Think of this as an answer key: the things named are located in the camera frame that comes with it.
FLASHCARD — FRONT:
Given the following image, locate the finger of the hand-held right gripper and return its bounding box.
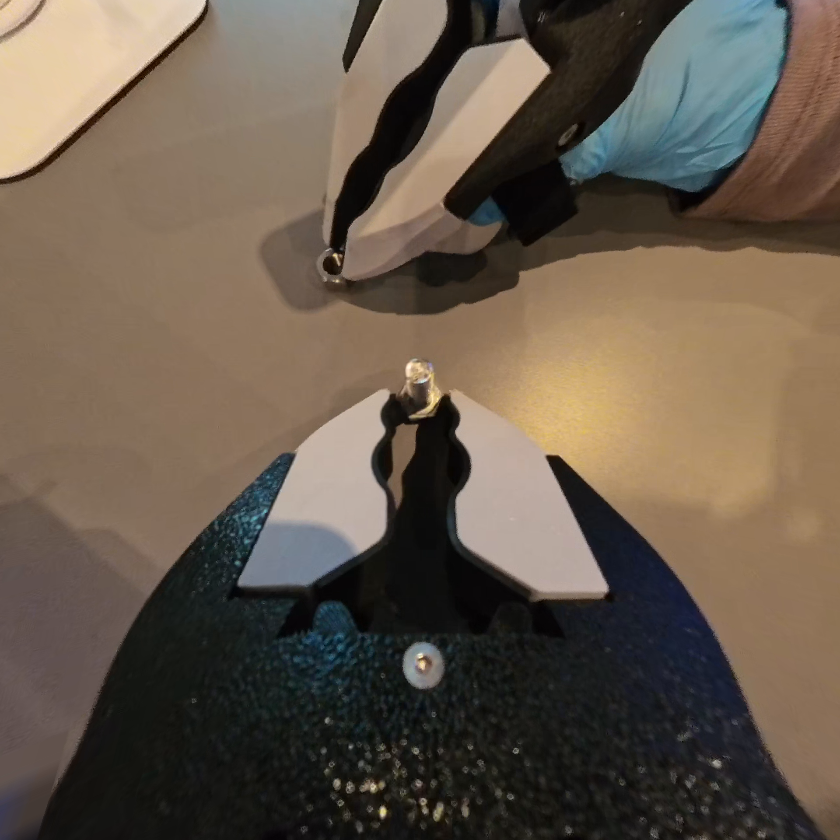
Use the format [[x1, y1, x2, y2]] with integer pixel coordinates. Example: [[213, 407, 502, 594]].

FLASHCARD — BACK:
[[324, 0, 455, 257], [336, 37, 552, 282]]

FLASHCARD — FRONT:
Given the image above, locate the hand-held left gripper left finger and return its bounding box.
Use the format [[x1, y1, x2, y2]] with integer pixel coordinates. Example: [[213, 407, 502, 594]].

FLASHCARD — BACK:
[[236, 387, 399, 595]]

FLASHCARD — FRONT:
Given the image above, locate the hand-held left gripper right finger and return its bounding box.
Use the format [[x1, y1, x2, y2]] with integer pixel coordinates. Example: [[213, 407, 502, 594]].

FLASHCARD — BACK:
[[445, 388, 611, 602]]

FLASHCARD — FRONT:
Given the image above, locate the silver hex bolt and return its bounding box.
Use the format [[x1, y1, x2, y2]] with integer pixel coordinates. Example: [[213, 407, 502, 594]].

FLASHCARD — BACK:
[[392, 357, 447, 421]]

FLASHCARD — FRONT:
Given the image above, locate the silver hex nut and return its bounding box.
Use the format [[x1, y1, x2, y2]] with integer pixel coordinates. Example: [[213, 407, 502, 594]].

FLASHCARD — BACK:
[[315, 246, 349, 290]]

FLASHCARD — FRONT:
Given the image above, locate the person's right forearm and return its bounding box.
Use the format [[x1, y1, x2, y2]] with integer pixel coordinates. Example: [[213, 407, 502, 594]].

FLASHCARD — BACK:
[[669, 0, 840, 224]]

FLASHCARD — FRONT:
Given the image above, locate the person's right hand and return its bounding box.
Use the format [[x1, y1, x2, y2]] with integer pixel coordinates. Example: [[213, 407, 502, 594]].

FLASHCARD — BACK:
[[560, 0, 790, 195]]

